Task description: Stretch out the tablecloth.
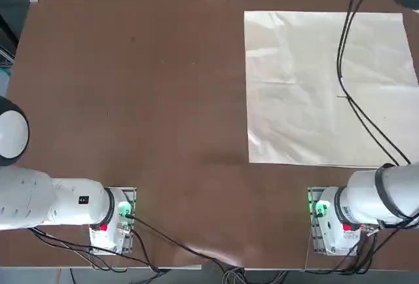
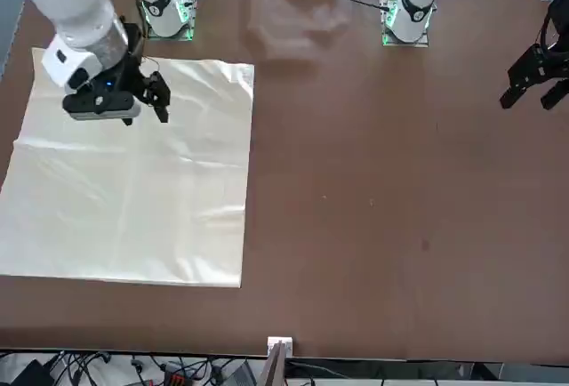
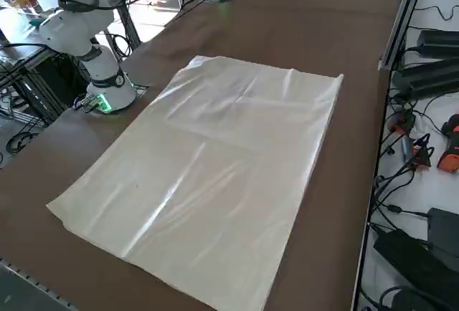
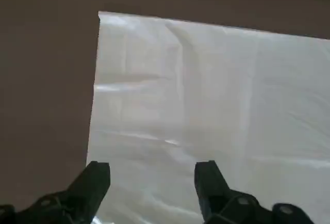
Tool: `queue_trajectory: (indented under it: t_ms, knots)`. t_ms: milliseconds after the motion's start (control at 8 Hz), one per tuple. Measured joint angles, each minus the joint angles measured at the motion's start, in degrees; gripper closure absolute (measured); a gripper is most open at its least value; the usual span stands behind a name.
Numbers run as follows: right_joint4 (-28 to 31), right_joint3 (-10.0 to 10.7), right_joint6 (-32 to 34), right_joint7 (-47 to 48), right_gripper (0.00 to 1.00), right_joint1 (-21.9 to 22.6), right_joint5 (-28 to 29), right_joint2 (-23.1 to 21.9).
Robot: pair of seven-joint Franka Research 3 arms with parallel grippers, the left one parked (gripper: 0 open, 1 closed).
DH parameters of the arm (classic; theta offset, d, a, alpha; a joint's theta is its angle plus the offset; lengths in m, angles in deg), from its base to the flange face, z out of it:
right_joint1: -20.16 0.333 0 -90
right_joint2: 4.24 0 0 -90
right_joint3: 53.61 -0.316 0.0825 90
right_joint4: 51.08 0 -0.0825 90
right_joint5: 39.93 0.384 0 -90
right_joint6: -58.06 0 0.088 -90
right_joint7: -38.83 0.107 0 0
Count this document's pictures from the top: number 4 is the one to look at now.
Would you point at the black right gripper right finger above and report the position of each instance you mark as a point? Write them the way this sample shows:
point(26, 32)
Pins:
point(211, 185)

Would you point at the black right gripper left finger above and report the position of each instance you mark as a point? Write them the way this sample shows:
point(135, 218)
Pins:
point(87, 190)

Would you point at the cream white tablecloth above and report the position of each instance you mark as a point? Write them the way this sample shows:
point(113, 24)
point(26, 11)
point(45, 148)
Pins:
point(206, 92)

